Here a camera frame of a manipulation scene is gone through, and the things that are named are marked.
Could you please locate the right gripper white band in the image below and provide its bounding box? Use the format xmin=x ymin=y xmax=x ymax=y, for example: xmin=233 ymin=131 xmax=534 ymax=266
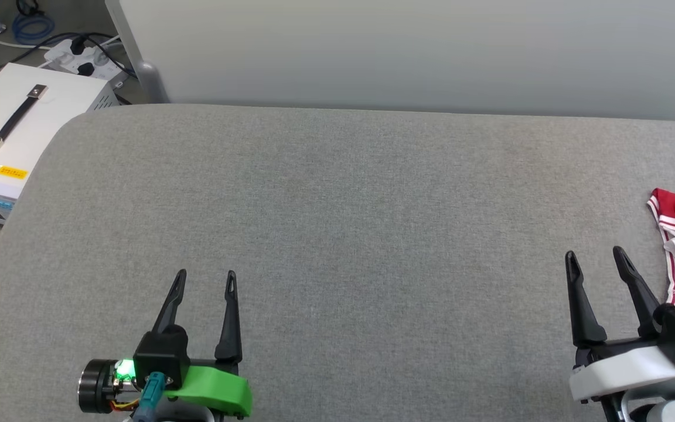
xmin=565 ymin=246 xmax=675 ymax=406

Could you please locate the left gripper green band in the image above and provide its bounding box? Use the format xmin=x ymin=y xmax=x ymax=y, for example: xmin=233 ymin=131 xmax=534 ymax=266
xmin=78 ymin=269 xmax=253 ymax=422

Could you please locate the white metal equipment box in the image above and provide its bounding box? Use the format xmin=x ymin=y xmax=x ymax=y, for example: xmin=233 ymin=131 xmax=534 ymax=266
xmin=0 ymin=63 xmax=121 ymax=225

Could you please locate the white power strip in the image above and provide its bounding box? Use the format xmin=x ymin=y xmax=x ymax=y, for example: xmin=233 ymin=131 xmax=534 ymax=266
xmin=45 ymin=38 xmax=128 ymax=83

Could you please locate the white partition panel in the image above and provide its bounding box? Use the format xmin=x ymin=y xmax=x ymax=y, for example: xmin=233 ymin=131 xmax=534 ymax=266
xmin=105 ymin=0 xmax=675 ymax=122

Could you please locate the black cable with teal plug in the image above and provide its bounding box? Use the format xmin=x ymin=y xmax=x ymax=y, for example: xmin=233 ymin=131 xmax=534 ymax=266
xmin=131 ymin=372 xmax=167 ymax=422

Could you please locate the black strap carry handle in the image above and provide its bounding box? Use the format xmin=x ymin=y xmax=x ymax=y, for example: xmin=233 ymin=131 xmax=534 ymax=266
xmin=0 ymin=85 xmax=49 ymax=156

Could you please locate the black floor cable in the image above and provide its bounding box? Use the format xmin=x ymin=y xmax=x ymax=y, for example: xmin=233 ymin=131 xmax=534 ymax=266
xmin=0 ymin=32 xmax=80 ymax=74

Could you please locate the blue coiled cable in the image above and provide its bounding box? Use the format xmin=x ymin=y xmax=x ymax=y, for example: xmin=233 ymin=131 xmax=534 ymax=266
xmin=12 ymin=12 xmax=56 ymax=43

